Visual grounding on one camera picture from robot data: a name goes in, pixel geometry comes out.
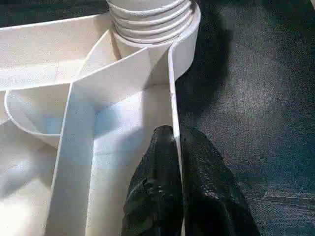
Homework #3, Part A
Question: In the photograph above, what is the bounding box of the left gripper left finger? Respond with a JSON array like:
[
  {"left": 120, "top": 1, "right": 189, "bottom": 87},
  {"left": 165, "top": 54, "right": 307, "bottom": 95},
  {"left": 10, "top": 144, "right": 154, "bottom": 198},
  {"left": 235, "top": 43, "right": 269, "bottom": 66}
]
[{"left": 121, "top": 125, "right": 184, "bottom": 236}]

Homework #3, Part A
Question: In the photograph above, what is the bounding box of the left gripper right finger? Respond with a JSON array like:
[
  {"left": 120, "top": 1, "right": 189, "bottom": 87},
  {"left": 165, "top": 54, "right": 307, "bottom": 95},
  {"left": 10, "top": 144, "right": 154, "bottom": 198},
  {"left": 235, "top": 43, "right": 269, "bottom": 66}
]
[{"left": 178, "top": 126, "right": 260, "bottom": 236}]

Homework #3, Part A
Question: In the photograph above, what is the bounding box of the white plastic table top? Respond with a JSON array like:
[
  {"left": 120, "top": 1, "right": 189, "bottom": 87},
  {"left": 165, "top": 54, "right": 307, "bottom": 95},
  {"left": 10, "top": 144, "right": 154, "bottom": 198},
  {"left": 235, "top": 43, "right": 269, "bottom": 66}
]
[{"left": 0, "top": 0, "right": 201, "bottom": 236}]

